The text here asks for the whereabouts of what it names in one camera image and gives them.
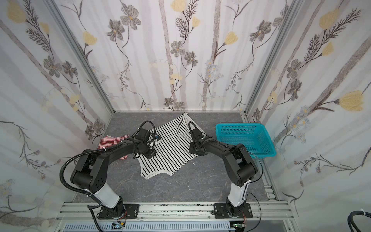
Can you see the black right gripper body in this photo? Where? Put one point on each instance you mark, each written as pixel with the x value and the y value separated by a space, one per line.
pixel 195 136

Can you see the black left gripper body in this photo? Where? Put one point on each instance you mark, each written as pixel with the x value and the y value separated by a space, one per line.
pixel 148 151

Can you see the black white striped tank top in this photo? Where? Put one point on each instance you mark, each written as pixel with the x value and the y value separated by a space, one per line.
pixel 172 150

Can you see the red white striped tank top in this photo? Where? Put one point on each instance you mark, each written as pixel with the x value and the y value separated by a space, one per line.
pixel 109 141

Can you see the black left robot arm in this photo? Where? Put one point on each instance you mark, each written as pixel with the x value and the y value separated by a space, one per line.
pixel 90 173

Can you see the teal plastic basket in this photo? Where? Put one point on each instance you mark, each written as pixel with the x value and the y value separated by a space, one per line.
pixel 253 136

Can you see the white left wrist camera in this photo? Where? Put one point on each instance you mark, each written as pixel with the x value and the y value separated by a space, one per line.
pixel 156 140

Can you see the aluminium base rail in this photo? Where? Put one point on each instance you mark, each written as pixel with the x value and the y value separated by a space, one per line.
pixel 204 211

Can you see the white slotted cable duct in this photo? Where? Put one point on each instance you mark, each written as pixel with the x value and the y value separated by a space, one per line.
pixel 180 226

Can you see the black cable bundle right corner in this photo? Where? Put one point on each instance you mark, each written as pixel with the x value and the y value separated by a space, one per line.
pixel 359 221

